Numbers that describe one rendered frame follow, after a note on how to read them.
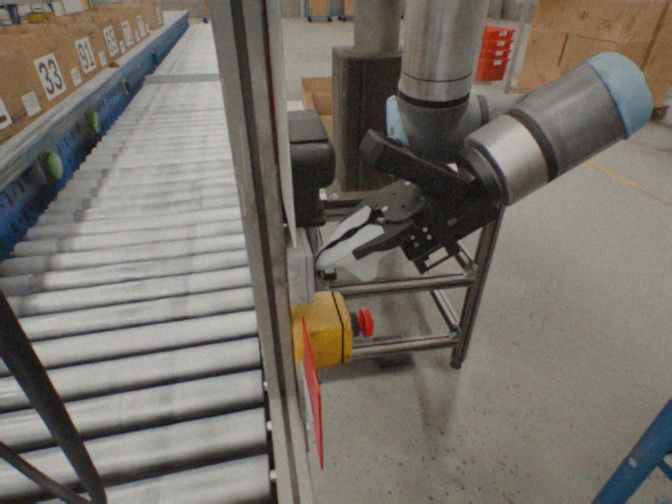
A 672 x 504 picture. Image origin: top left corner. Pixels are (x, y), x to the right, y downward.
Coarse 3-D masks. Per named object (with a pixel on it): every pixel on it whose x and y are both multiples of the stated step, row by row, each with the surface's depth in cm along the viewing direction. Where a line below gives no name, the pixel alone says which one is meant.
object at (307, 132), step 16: (288, 112) 45; (304, 112) 46; (288, 128) 42; (304, 128) 42; (320, 128) 42; (304, 144) 40; (320, 144) 40; (304, 160) 39; (320, 160) 40; (304, 176) 40; (320, 176) 41; (320, 208) 47; (288, 224) 45; (304, 224) 45; (320, 224) 46
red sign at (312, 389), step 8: (304, 320) 43; (304, 328) 42; (304, 336) 43; (304, 344) 45; (304, 352) 46; (312, 360) 38; (312, 368) 38; (304, 376) 47; (312, 376) 39; (304, 384) 46; (312, 384) 40; (312, 392) 41; (320, 392) 36; (312, 400) 43; (320, 400) 36; (312, 408) 44; (320, 408) 36; (312, 416) 43; (320, 416) 37; (312, 424) 43; (320, 424) 38; (320, 432) 38; (320, 440) 39; (320, 448) 40; (320, 456) 41; (320, 464) 42
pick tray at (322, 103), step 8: (312, 96) 150; (320, 96) 153; (328, 96) 153; (312, 104) 148; (320, 104) 154; (328, 104) 155; (320, 112) 156; (328, 112) 157; (328, 120) 131; (328, 128) 132
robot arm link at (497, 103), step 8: (488, 96) 52; (496, 96) 52; (504, 96) 52; (512, 96) 52; (520, 96) 51; (488, 104) 51; (496, 104) 51; (504, 104) 51; (512, 104) 50; (496, 112) 50
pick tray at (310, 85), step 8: (304, 80) 179; (312, 80) 179; (320, 80) 180; (328, 80) 180; (304, 88) 160; (312, 88) 181; (320, 88) 182; (328, 88) 182; (304, 96) 162; (304, 104) 167
